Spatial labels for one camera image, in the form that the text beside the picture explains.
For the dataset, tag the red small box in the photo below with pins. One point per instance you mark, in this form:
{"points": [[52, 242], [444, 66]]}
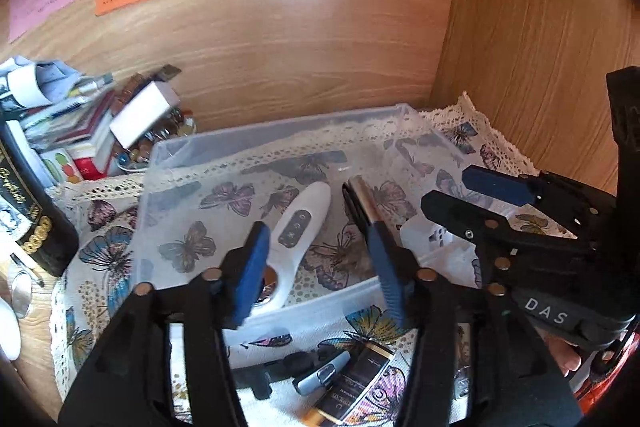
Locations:
{"points": [[90, 167]]}

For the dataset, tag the person's right hand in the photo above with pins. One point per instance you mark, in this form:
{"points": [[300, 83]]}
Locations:
{"points": [[567, 357]]}

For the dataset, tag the black and gold perfume bottle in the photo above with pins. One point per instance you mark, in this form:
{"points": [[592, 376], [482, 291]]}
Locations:
{"points": [[352, 382]]}

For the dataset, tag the white handheld electric device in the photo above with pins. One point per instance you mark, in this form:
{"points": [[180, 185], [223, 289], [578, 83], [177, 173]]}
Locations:
{"points": [[300, 227]]}

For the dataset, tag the clear plastic storage container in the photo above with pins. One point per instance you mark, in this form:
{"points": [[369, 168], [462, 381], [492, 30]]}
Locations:
{"points": [[320, 139]]}

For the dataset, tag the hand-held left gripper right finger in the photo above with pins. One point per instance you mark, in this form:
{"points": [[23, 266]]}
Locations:
{"points": [[389, 274]]}

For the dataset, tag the glass bowl of trinkets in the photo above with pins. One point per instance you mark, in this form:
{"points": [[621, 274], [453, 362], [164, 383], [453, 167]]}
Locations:
{"points": [[170, 132]]}

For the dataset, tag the small glass lid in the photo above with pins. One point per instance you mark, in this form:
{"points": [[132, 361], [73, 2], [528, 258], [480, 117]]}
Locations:
{"points": [[21, 296]]}

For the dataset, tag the black trimmer attachment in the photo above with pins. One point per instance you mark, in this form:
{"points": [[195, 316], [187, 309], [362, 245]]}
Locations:
{"points": [[292, 363]]}

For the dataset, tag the pile of crumpled papers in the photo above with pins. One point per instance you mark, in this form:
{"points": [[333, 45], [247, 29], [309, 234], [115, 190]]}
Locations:
{"points": [[45, 82]]}

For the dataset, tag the white plastic charger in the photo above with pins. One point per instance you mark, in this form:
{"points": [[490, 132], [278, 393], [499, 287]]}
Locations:
{"points": [[432, 241]]}

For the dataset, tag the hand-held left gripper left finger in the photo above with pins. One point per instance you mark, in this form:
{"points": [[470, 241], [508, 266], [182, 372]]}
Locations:
{"points": [[252, 277]]}

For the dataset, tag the white box with coloured dots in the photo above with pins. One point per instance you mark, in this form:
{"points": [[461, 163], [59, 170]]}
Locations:
{"points": [[62, 164]]}

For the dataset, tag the butterfly print lace cloth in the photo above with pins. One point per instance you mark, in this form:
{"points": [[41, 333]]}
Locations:
{"points": [[112, 252]]}

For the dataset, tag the white round object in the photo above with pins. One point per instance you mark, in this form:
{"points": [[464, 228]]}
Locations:
{"points": [[7, 329]]}

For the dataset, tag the white cardboard box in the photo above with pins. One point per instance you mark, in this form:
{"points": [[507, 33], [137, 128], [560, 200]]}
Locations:
{"points": [[142, 114]]}

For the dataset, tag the black box with gold print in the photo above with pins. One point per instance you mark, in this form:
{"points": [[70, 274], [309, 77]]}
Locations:
{"points": [[35, 207]]}

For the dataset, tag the brown hair clip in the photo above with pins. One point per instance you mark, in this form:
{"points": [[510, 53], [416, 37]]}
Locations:
{"points": [[137, 86]]}

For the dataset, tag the orange object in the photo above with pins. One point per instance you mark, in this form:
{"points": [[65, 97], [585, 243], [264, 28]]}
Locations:
{"points": [[597, 382]]}

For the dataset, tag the black pen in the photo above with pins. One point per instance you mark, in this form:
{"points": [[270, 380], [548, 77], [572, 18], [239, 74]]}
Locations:
{"points": [[25, 267]]}

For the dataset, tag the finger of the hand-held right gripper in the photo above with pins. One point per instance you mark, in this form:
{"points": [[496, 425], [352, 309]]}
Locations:
{"points": [[495, 186], [457, 212]]}

